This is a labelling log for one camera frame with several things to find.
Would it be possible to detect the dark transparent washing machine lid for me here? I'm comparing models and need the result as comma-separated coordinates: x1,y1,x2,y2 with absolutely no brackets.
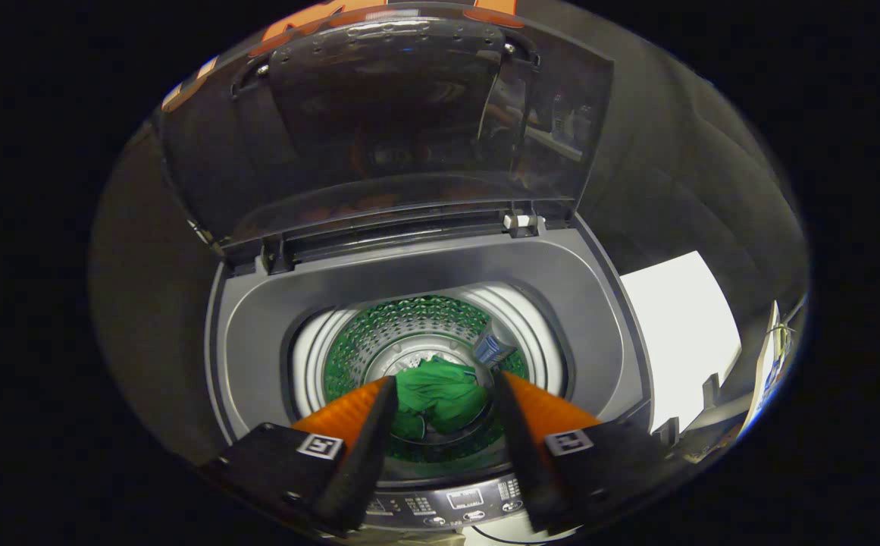
155,4,615,265

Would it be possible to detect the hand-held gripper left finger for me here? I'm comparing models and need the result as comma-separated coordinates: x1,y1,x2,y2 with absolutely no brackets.
199,375,399,533

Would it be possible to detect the green polo shirt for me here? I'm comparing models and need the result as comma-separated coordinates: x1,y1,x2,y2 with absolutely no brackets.
390,356,490,442

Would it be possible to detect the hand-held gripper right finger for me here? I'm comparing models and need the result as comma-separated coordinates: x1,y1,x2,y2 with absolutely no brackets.
491,370,687,533

